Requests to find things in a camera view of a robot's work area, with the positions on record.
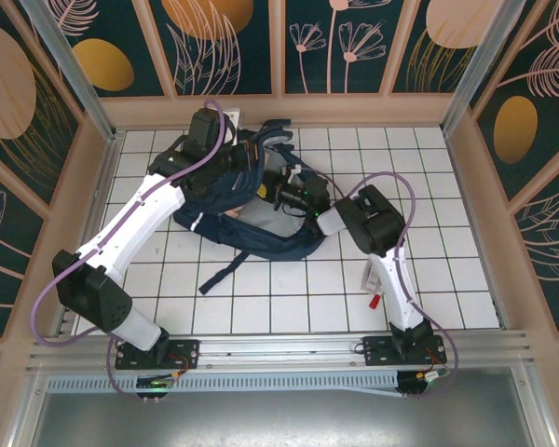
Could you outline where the navy blue backpack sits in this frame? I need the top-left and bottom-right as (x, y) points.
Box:
(171, 118), (330, 297)

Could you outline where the marker pack with red cap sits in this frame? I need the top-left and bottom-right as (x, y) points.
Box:
(361, 259), (384, 310)

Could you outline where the grey metal shelf panel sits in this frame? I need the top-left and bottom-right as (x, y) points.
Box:
(30, 390), (549, 447)

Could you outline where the aluminium side rail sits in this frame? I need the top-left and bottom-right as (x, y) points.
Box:
(55, 131), (124, 337)
(443, 129), (512, 332)

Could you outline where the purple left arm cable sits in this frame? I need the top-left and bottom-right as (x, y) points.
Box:
(30, 98), (227, 401)

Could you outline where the aluminium frame post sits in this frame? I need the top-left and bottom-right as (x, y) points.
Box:
(20, 0), (120, 143)
(440, 0), (540, 136)

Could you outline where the aluminium mounting rail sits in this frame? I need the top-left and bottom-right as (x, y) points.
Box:
(26, 329), (538, 372)

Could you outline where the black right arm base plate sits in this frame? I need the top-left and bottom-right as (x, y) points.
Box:
(361, 335), (448, 369)

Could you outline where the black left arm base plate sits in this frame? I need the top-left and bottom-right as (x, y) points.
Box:
(115, 338), (201, 372)

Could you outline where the grey slotted cable duct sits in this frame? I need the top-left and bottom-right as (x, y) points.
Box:
(46, 370), (402, 397)

